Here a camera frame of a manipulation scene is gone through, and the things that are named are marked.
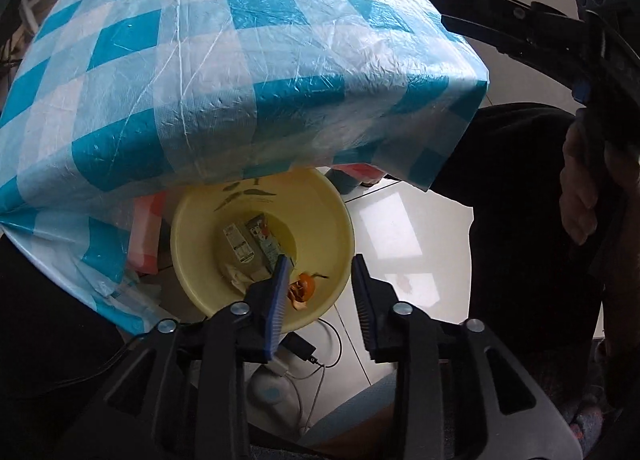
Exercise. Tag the person's left leg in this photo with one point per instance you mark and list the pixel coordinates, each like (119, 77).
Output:
(45, 340)

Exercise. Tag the crumpled paper scrap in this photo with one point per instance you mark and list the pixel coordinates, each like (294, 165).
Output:
(240, 277)

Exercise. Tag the patterned slipper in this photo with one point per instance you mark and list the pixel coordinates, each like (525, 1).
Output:
(587, 415)

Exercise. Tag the beige drink carton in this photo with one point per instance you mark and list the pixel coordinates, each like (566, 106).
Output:
(252, 240)

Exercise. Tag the black power adapter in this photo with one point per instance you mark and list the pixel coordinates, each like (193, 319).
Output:
(300, 346)

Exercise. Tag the person's right hand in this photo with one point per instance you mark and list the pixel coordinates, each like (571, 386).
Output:
(577, 190)

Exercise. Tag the yellow plastic basin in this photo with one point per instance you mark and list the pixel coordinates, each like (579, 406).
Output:
(320, 220)

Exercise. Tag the blue checked plastic tablecloth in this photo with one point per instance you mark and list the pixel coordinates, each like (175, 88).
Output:
(250, 64)

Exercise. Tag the grey-blue cloth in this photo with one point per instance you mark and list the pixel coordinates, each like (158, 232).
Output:
(350, 405)

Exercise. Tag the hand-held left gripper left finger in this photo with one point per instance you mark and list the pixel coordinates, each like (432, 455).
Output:
(280, 300)

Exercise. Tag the white round device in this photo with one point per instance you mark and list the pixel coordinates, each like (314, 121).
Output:
(270, 387)

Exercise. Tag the orange peel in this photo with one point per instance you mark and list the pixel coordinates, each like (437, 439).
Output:
(306, 287)

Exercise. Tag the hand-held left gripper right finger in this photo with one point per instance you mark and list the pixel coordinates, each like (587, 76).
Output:
(362, 300)

